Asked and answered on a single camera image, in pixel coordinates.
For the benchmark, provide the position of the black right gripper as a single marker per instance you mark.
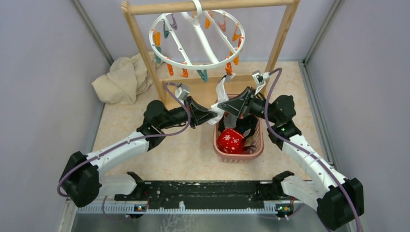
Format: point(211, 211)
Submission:
point(238, 105)

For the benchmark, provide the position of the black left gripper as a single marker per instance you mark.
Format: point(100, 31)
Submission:
point(198, 114)

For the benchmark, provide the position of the black sock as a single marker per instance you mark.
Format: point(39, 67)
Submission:
point(247, 126)

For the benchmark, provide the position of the white sock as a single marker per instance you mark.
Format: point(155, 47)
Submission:
point(222, 96)

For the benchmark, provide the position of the pink plastic laundry basket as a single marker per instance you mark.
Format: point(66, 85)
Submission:
point(253, 148)

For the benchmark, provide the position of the red snowflake sock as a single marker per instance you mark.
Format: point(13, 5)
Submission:
point(231, 141)

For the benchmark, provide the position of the lilac plastic clip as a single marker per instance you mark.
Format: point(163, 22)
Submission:
point(173, 24)

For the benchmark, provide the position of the grey sock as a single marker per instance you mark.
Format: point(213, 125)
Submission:
point(230, 121)

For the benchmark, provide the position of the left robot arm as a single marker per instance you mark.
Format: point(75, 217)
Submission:
point(85, 179)

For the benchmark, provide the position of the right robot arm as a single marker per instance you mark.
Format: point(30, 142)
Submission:
point(336, 199)

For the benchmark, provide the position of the white round clip hanger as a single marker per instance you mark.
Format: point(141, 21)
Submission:
point(235, 45)

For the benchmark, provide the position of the orange plastic clip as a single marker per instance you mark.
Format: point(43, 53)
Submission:
point(229, 69)

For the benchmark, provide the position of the teal plastic clip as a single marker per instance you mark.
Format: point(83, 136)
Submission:
point(203, 75)

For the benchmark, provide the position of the pink plastic clip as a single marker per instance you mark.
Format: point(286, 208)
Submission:
point(222, 25)

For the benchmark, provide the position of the beige crumpled cloth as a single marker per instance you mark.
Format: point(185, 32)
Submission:
point(127, 78)

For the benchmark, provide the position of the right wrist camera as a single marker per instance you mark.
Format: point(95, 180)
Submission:
point(260, 80)

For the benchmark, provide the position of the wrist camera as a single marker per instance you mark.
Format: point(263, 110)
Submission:
point(182, 92)
point(260, 80)

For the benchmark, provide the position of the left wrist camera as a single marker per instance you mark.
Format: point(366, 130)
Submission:
point(182, 92)

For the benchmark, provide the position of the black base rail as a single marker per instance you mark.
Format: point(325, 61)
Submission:
point(212, 196)

